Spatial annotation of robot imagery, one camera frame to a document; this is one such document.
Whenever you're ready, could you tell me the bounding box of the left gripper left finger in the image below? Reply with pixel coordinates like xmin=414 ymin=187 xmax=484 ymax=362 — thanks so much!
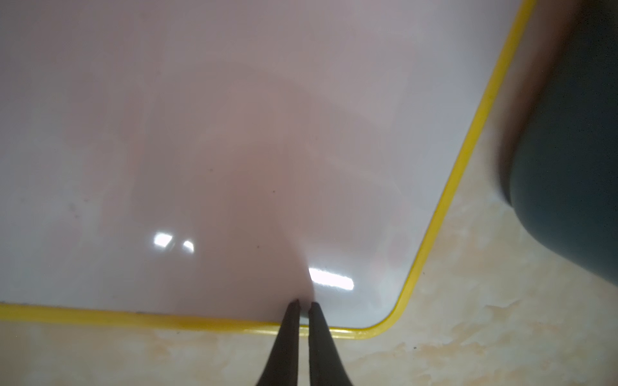
xmin=257 ymin=300 xmax=301 ymax=386

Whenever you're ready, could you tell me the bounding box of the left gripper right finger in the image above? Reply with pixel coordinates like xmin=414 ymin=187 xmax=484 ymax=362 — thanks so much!
xmin=308 ymin=302 xmax=352 ymax=386

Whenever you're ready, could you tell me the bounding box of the dark teal storage box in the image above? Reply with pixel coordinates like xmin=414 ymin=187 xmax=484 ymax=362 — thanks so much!
xmin=506 ymin=1 xmax=617 ymax=282

